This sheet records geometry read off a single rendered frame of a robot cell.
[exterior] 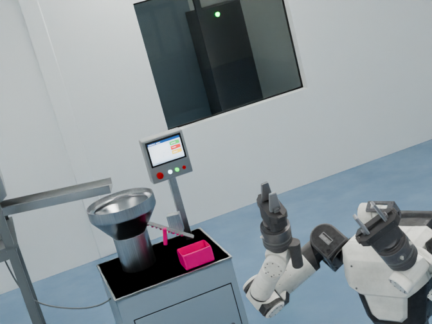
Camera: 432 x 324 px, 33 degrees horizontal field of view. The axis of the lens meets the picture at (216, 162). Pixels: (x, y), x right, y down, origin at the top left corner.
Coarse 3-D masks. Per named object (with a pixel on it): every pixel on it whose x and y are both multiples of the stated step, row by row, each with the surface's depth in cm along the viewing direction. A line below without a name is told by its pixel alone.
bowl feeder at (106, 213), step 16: (128, 192) 403; (144, 192) 399; (96, 208) 392; (112, 208) 402; (128, 208) 370; (144, 208) 375; (96, 224) 376; (112, 224) 371; (128, 224) 373; (144, 224) 382; (160, 224) 390; (176, 224) 389; (128, 240) 382; (144, 240) 386; (128, 256) 385; (144, 256) 387; (128, 272) 389
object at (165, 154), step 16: (176, 128) 401; (144, 144) 391; (160, 144) 393; (176, 144) 396; (144, 160) 400; (160, 160) 395; (176, 160) 398; (160, 176) 395; (176, 176) 400; (176, 192) 406; (176, 208) 410
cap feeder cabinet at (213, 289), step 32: (160, 256) 400; (224, 256) 378; (128, 288) 370; (160, 288) 367; (192, 288) 373; (224, 288) 378; (128, 320) 365; (160, 320) 370; (192, 320) 375; (224, 320) 381
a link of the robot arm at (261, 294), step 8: (256, 280) 231; (264, 280) 227; (256, 288) 231; (264, 288) 230; (272, 288) 230; (248, 296) 238; (256, 296) 233; (264, 296) 232; (272, 296) 238; (256, 304) 236; (264, 304) 236; (272, 304) 236; (264, 312) 236
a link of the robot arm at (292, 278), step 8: (288, 264) 242; (304, 264) 241; (288, 272) 241; (296, 272) 241; (304, 272) 241; (312, 272) 242; (248, 280) 241; (280, 280) 241; (288, 280) 240; (296, 280) 241; (304, 280) 244; (248, 288) 241; (280, 288) 240; (288, 288) 241; (280, 296) 241; (288, 296) 242; (280, 304) 237; (272, 312) 237
